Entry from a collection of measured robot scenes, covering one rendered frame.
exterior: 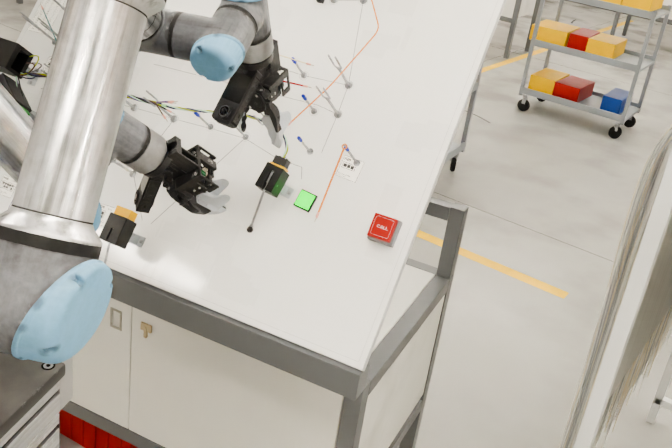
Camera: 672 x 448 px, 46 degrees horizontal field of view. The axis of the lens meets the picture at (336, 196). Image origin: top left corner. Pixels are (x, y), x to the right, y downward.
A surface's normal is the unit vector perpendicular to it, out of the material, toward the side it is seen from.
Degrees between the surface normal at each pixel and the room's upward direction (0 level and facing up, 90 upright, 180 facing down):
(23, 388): 0
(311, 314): 52
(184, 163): 118
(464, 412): 0
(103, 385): 90
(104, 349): 90
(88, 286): 97
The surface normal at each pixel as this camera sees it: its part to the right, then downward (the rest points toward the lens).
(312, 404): -0.44, 0.32
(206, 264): -0.26, -0.30
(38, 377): 0.13, -0.90
